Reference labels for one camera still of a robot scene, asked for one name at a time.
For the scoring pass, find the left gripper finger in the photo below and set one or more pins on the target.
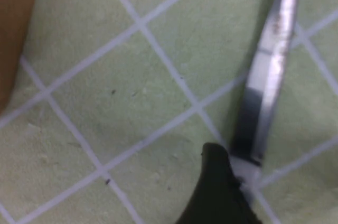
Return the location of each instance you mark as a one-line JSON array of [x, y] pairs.
[[216, 189]]

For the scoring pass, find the open brown cardboard box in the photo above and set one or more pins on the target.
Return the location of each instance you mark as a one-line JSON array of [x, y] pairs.
[[13, 36]]

